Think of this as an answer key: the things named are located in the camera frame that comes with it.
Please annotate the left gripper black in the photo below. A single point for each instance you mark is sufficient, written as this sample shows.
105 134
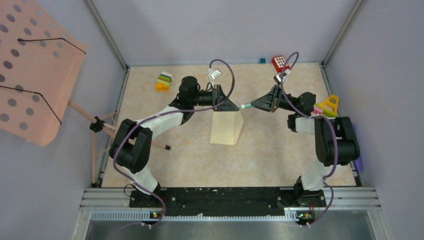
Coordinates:
218 93

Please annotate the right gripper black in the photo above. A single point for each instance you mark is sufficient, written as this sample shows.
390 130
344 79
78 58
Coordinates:
271 101

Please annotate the glue stick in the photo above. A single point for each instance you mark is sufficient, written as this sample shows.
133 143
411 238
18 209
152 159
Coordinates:
246 106

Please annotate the yellow envelope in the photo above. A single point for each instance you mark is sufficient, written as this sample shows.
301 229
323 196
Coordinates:
226 127

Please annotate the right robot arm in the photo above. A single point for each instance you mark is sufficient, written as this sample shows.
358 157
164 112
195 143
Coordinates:
334 139

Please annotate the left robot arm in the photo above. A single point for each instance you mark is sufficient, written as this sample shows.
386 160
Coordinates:
131 146

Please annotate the red toy block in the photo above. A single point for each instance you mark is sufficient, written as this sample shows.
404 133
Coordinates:
280 64

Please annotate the pink small block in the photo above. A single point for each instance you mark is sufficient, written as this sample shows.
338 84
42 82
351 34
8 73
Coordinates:
317 110

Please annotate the yellow green toy block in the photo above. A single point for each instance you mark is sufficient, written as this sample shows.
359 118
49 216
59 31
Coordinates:
330 106

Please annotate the stacked colourful toy blocks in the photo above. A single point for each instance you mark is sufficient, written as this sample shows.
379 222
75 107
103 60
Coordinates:
163 82

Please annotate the pink perforated music stand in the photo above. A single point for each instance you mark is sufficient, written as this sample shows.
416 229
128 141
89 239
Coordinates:
43 53

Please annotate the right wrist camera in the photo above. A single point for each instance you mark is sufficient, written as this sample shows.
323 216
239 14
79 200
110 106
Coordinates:
281 77

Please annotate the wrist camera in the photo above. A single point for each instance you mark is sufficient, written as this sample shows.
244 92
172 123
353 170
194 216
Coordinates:
213 74
281 77

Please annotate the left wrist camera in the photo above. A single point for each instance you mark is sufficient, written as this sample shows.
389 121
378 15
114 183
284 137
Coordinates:
213 74

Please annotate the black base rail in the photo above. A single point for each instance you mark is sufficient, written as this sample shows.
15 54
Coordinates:
226 204

